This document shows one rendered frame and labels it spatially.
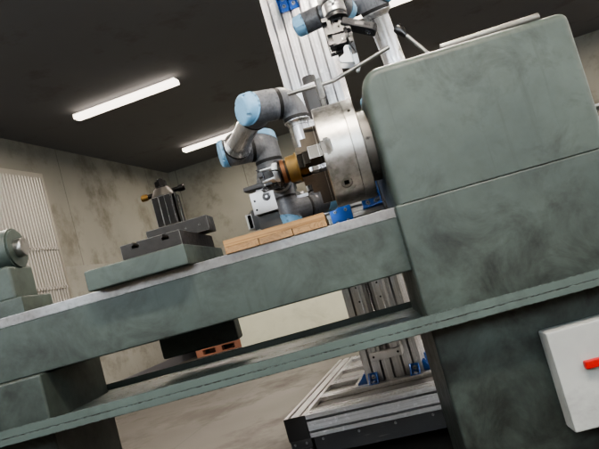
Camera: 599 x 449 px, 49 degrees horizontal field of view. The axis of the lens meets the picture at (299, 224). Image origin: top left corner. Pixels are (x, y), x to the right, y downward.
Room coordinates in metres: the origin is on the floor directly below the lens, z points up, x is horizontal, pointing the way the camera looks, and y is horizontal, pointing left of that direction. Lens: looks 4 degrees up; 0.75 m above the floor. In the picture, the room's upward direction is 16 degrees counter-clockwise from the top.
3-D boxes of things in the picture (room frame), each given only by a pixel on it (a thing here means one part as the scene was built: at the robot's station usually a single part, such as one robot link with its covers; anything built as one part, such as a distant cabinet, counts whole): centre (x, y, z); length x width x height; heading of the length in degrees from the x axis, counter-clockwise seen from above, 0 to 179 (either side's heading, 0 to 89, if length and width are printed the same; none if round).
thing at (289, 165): (2.03, -0.03, 1.08); 0.09 x 0.09 x 0.09; 88
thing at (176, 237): (2.07, 0.41, 0.95); 0.43 x 0.18 x 0.04; 176
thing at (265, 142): (2.75, 0.06, 1.33); 0.13 x 0.12 x 0.14; 111
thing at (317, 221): (2.04, 0.06, 0.89); 0.36 x 0.30 x 0.04; 176
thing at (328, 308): (8.99, 0.10, 0.38); 2.07 x 1.64 x 0.76; 168
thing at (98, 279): (2.10, 0.46, 0.90); 0.53 x 0.30 x 0.06; 176
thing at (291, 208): (2.31, 0.00, 0.98); 0.11 x 0.08 x 0.11; 111
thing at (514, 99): (2.02, -0.58, 1.06); 0.59 x 0.48 x 0.39; 86
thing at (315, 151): (1.93, -0.10, 1.08); 0.12 x 0.11 x 0.05; 176
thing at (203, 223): (2.14, 0.38, 1.00); 0.20 x 0.10 x 0.05; 86
